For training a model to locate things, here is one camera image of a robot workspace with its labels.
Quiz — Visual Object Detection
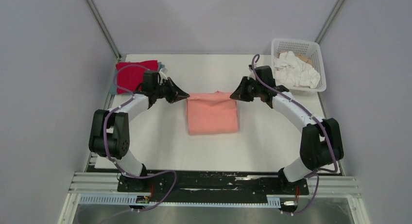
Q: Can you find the aluminium frame rail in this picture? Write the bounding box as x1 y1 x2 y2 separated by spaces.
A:
69 171 361 208

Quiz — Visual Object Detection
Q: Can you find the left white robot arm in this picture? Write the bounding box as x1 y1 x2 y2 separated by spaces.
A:
89 70 240 192

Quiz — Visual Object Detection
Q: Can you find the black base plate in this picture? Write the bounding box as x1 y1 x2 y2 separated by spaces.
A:
117 170 309 204

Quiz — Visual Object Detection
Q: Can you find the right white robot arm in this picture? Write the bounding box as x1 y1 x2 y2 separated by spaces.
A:
239 65 344 194

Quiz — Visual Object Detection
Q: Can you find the folded red t-shirt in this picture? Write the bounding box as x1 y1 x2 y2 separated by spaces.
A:
116 60 159 91

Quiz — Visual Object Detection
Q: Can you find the folded teal t-shirt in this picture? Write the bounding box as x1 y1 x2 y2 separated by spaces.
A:
109 62 165 95

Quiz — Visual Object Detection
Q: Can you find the purple cable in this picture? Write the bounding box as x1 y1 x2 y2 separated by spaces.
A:
103 64 179 212
251 53 339 216

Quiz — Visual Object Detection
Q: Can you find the salmon pink t-shirt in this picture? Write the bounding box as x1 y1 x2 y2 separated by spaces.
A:
186 91 239 136

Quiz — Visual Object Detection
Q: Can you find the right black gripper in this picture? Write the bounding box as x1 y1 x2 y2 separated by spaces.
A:
231 77 262 103

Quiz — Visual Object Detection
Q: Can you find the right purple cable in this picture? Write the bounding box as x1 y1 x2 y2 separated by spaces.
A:
251 53 339 216

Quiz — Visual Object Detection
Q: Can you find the white plastic laundry basket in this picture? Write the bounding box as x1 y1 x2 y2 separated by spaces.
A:
271 38 326 93

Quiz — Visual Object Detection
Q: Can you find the beige t-shirt in basket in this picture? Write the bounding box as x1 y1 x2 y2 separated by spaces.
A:
279 51 313 66

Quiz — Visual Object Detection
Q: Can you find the crumpled white t-shirt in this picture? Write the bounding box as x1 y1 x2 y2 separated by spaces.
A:
273 56 321 88

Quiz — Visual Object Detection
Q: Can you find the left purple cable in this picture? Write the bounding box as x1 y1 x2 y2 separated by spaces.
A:
103 64 179 212

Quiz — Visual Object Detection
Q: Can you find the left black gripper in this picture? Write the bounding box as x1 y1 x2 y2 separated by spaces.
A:
153 78 189 104

